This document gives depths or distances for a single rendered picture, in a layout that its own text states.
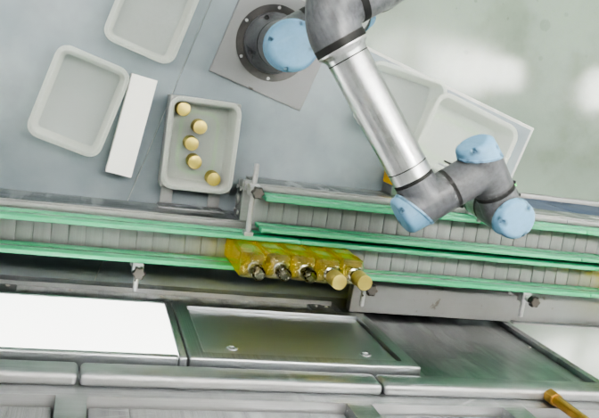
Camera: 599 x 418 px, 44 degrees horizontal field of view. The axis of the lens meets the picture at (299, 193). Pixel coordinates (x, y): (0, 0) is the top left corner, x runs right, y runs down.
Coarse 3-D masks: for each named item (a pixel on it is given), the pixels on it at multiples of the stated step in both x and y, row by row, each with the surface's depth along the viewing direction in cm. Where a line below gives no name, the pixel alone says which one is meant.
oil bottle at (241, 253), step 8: (232, 240) 174; (240, 240) 174; (248, 240) 176; (232, 248) 172; (240, 248) 166; (248, 248) 167; (256, 248) 168; (232, 256) 171; (240, 256) 163; (248, 256) 161; (256, 256) 162; (264, 256) 163; (232, 264) 170; (240, 264) 162; (248, 264) 161; (264, 264) 162; (240, 272) 162; (248, 272) 161
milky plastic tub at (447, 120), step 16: (448, 96) 163; (432, 112) 163; (448, 112) 172; (464, 112) 170; (480, 112) 166; (416, 128) 170; (432, 128) 171; (448, 128) 172; (464, 128) 173; (480, 128) 174; (496, 128) 172; (512, 128) 169; (432, 144) 172; (448, 144) 173; (512, 144) 169; (432, 160) 172; (448, 160) 173
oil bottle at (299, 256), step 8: (288, 248) 172; (296, 248) 173; (304, 248) 175; (296, 256) 165; (304, 256) 166; (312, 256) 167; (296, 264) 164; (304, 264) 164; (312, 264) 165; (296, 272) 164; (304, 280) 166
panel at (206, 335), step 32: (192, 320) 160; (224, 320) 163; (256, 320) 167; (288, 320) 170; (320, 320) 174; (352, 320) 177; (0, 352) 128; (32, 352) 130; (64, 352) 131; (96, 352) 133; (128, 352) 135; (192, 352) 140; (224, 352) 144; (256, 352) 147; (288, 352) 149; (320, 352) 152; (352, 352) 155; (384, 352) 158
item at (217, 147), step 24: (168, 120) 176; (192, 120) 185; (216, 120) 186; (240, 120) 181; (168, 144) 177; (216, 144) 187; (168, 168) 185; (192, 168) 187; (216, 168) 188; (216, 192) 182
